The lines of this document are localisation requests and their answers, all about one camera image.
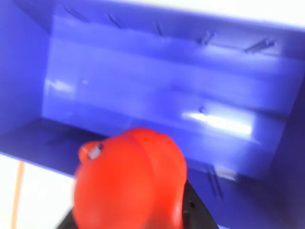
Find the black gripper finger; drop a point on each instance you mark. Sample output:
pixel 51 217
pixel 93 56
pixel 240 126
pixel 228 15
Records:
pixel 195 212
pixel 68 220

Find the red rubber duck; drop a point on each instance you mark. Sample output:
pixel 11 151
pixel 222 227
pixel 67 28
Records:
pixel 128 181

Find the blue plastic box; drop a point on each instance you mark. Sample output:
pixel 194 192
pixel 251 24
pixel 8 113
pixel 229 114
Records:
pixel 143 83

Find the orange tape strip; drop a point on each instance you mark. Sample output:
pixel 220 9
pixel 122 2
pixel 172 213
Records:
pixel 17 190

